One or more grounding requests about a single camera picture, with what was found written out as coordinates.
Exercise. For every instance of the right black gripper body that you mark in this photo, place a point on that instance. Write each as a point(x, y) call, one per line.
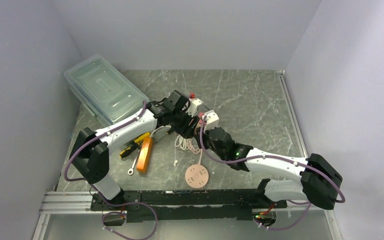
point(207, 144)

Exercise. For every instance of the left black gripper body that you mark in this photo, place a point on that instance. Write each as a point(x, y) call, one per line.
point(180, 122)

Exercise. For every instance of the pink round socket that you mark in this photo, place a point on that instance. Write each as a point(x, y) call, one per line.
point(196, 176)

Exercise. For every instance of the pink socket cable plug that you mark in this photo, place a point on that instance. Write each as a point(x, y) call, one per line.
point(196, 150)

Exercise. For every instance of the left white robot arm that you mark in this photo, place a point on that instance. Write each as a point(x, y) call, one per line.
point(92, 149)

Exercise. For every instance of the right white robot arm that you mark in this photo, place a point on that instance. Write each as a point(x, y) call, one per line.
point(310, 179)

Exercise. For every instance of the orange power strip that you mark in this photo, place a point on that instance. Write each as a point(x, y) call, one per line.
point(144, 155)

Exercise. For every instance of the yellow black screwdriver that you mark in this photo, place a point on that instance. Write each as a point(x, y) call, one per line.
point(133, 145)

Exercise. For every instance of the clear plastic storage box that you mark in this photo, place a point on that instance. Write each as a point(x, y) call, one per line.
point(104, 91)

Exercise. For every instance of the silver wrench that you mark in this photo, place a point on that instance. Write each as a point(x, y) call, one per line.
point(131, 170)

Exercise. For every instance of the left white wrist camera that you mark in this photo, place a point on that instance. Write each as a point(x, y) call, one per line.
point(193, 105)

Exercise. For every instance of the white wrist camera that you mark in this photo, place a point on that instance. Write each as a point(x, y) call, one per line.
point(193, 105)
point(211, 120)

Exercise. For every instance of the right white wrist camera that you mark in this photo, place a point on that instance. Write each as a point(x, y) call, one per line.
point(211, 120)

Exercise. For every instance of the yellow handled screwdriver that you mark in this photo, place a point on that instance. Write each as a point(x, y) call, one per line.
point(139, 139)

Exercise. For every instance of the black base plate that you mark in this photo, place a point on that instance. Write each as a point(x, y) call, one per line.
point(163, 205)

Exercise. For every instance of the aluminium rail frame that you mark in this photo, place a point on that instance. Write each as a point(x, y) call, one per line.
point(68, 203)

